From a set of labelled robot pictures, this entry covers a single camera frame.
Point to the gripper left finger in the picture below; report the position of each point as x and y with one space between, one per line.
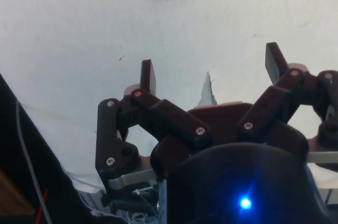
169 118

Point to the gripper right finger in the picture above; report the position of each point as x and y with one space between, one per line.
266 113

